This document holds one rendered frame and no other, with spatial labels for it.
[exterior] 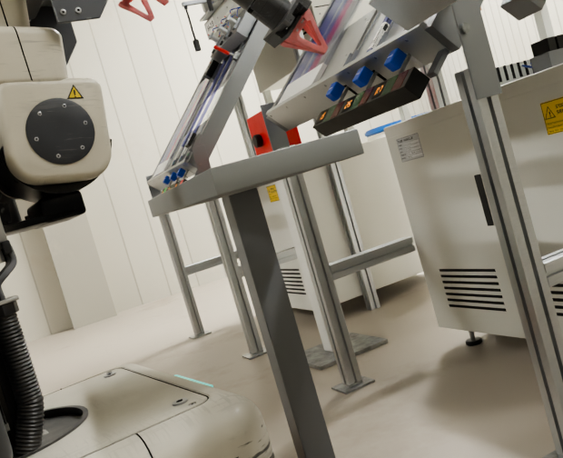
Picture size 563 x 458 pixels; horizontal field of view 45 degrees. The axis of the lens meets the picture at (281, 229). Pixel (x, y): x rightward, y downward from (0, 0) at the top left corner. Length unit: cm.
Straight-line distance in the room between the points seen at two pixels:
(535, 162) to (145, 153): 400
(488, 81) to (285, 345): 58
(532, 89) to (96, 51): 419
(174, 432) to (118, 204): 420
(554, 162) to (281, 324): 62
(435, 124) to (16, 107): 97
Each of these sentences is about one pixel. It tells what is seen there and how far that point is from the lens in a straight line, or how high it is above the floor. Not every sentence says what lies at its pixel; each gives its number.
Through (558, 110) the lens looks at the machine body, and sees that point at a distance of 140.
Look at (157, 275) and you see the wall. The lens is 513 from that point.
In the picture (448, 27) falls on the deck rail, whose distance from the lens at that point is 114.
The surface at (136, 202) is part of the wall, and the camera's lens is 513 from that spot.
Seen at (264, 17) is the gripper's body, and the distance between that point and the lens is 122.
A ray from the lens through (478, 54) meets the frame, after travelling 110.
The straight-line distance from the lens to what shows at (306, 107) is 155.
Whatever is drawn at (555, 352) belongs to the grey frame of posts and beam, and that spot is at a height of 18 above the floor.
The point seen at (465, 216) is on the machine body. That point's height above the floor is 36.
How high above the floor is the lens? 55
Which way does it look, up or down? 3 degrees down
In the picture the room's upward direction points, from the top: 16 degrees counter-clockwise
